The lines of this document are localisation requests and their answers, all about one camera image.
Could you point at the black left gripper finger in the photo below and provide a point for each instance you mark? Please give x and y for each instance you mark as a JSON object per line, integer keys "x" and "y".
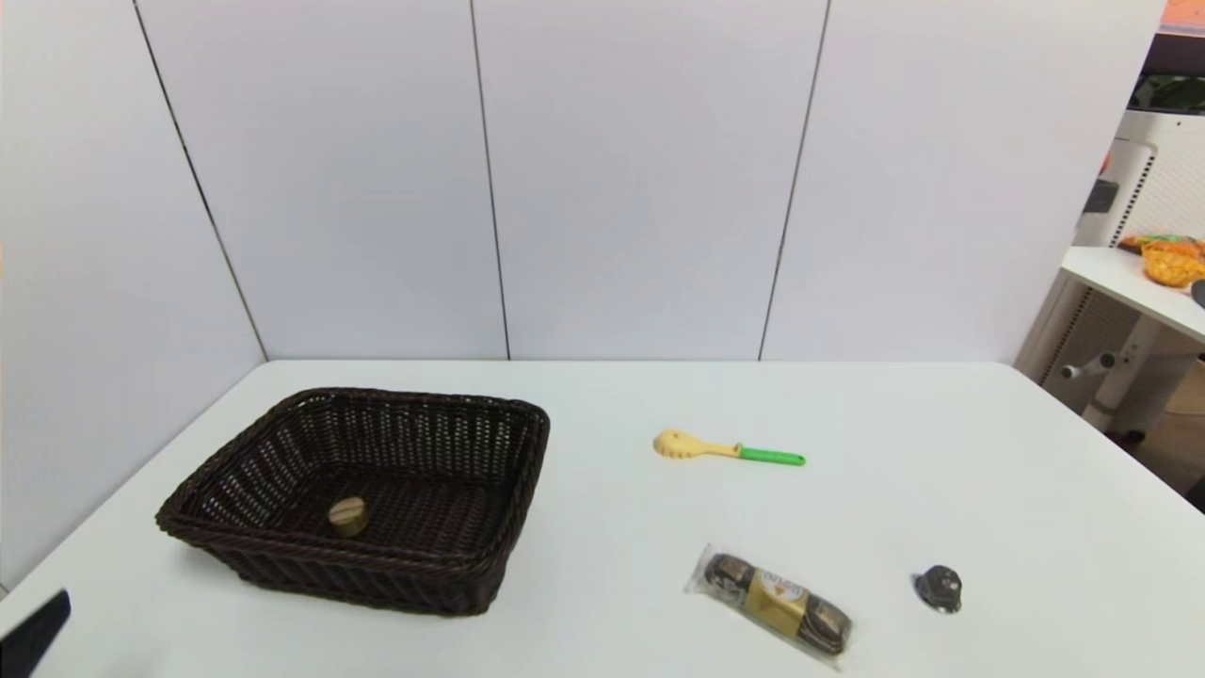
{"x": 33, "y": 640}

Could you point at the small round wooden cylinder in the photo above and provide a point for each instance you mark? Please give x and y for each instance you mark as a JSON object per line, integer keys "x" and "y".
{"x": 347, "y": 517}

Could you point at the dark brown wicker basket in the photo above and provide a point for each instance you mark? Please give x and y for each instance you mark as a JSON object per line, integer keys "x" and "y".
{"x": 282, "y": 556}

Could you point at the chocolate snack in clear wrapper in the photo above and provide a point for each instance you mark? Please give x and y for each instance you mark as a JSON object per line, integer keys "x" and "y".
{"x": 777, "y": 603}

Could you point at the dark coffee capsule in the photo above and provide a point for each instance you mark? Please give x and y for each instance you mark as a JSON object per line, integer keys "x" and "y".
{"x": 939, "y": 589}

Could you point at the white side table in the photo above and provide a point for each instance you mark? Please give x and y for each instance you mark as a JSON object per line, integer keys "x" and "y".
{"x": 1125, "y": 282}

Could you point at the orange snack bag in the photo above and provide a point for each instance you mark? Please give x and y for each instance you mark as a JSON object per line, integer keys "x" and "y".
{"x": 1170, "y": 262}

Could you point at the white perforated appliance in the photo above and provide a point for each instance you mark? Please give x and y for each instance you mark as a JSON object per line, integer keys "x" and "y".
{"x": 1163, "y": 179}

